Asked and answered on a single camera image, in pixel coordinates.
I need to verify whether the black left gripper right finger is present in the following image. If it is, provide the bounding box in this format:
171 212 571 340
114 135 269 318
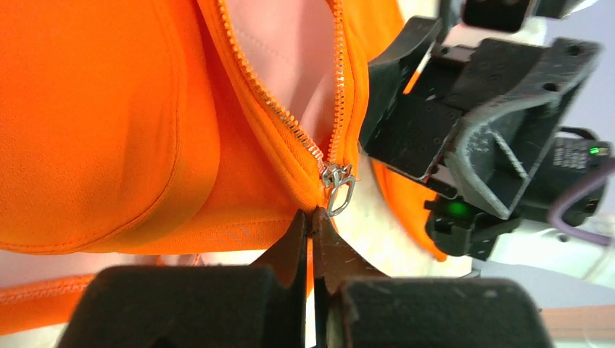
312 207 553 347

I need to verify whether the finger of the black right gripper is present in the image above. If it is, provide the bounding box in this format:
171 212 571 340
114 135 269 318
359 16 442 144

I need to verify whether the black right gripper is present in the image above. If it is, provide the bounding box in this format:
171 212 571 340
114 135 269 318
360 38 614 262

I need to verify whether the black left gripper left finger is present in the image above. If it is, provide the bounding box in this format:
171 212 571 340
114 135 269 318
59 211 308 347

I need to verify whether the orange zip jacket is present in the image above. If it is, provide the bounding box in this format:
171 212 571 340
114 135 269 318
1 1 446 336

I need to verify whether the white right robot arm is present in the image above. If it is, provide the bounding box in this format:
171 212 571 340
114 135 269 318
335 156 614 288

